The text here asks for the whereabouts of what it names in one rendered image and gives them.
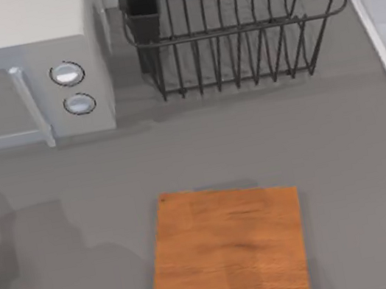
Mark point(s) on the large microwave knob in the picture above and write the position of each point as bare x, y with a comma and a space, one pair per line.
67, 73

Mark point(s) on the black cutlery holder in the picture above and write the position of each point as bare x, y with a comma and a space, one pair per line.
141, 7

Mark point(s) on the small microwave knob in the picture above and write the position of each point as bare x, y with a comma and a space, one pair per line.
79, 104

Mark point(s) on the pale microwave oven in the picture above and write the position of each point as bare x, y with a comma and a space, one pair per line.
55, 22

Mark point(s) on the wooden cutting board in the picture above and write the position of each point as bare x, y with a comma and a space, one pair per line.
227, 254

